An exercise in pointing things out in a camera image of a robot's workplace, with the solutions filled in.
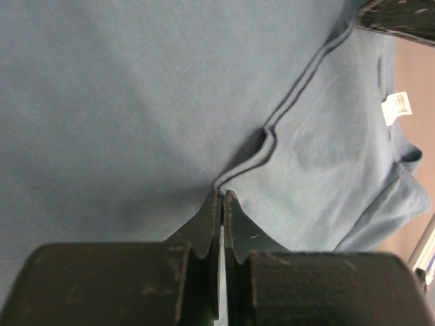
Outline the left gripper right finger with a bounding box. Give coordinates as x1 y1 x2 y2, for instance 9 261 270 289
222 191 434 325

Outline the grey-blue t shirt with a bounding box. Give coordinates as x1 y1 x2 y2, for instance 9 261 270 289
1 1 430 325

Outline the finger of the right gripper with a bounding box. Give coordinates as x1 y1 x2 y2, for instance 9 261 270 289
355 0 435 47

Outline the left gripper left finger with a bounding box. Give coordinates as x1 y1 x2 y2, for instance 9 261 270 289
1 192 222 325

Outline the aluminium frame rail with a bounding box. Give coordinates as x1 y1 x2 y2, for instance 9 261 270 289
408 215 434 295

